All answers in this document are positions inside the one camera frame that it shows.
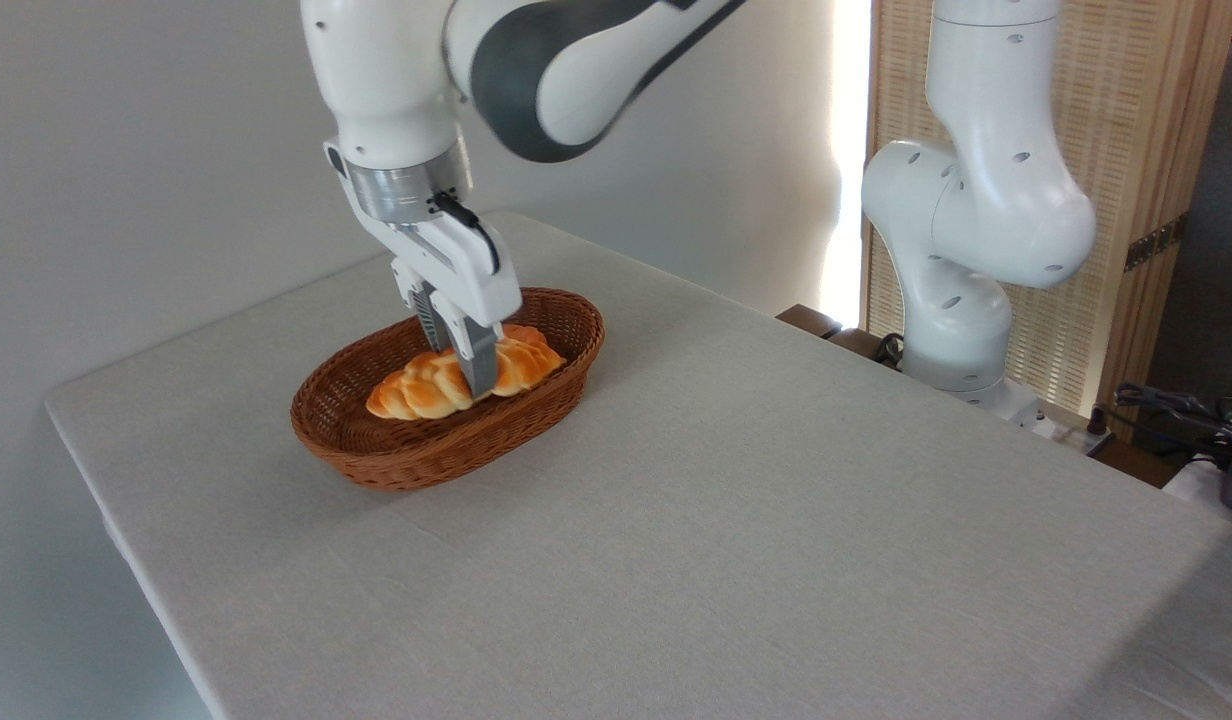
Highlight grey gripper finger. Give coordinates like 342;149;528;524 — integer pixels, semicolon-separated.
445;304;501;399
395;261;453;354

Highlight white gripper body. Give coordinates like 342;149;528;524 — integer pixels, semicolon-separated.
360;194;525;327

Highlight braided bread loaf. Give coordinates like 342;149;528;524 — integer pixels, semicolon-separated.
365;335;568;422

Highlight brown wicker basket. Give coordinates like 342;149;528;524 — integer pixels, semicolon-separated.
290;287;607;492

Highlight brown wooden side furniture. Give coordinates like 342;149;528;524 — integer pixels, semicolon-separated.
775;304;905;369

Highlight grey tablecloth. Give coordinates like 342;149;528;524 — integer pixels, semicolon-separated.
44;210;1232;720

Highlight metal screen hinge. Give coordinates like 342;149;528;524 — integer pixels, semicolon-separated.
1123;213;1190;273

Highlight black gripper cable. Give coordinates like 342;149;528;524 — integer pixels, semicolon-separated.
430;192;503;277

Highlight black cable bundle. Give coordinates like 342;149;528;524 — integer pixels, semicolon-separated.
1112;370;1232;473

